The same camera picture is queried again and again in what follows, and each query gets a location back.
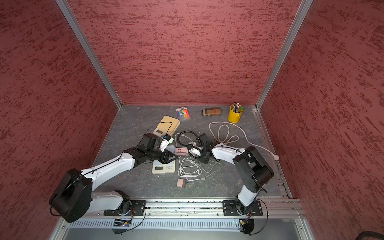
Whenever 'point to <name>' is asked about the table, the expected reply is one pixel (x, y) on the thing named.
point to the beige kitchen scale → (168, 125)
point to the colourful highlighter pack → (183, 113)
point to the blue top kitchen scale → (159, 168)
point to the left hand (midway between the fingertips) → (174, 158)
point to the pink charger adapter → (181, 183)
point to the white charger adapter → (195, 151)
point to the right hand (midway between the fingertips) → (203, 156)
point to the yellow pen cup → (235, 110)
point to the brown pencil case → (211, 111)
